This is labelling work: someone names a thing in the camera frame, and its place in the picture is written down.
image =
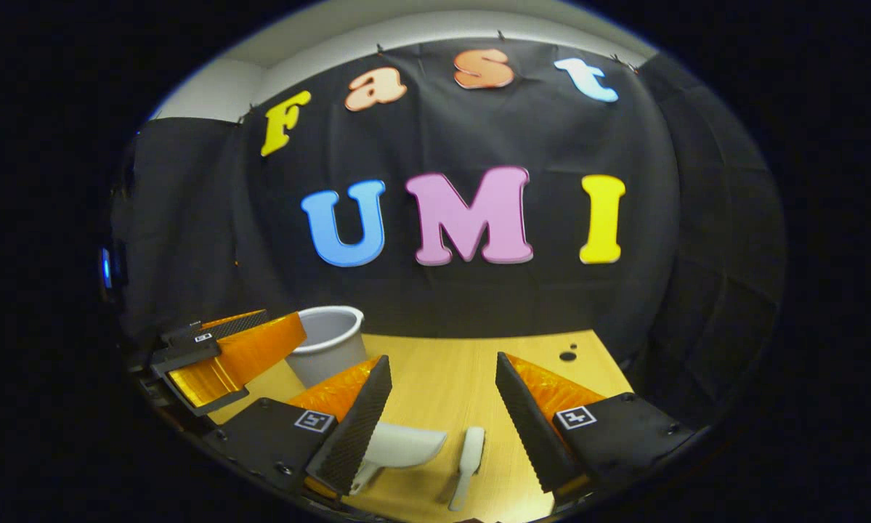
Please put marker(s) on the small grey broom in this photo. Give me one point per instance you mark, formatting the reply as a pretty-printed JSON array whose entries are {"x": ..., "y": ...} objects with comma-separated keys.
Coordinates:
[{"x": 470, "y": 450}]

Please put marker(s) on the grey plastic dustpan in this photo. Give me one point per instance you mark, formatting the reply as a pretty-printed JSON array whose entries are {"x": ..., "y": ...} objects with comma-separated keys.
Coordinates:
[{"x": 406, "y": 443}]

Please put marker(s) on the wooden desktop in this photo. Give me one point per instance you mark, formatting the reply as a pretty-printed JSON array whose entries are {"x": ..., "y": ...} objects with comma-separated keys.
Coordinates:
[{"x": 442, "y": 370}]

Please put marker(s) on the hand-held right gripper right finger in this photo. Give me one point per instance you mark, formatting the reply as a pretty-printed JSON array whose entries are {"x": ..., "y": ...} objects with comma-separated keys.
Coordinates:
[{"x": 526, "y": 421}]

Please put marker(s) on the white ribbed garbage bin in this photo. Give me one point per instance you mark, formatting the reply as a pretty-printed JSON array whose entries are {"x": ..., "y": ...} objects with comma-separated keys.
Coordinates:
[{"x": 326, "y": 356}]

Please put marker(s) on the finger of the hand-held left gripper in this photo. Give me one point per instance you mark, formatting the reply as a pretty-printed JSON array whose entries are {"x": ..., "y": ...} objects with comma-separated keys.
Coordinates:
[
  {"x": 246, "y": 356},
  {"x": 239, "y": 323}
]

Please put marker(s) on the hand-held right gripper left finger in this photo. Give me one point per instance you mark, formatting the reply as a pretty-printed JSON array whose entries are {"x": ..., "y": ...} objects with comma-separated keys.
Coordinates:
[{"x": 359, "y": 428}]

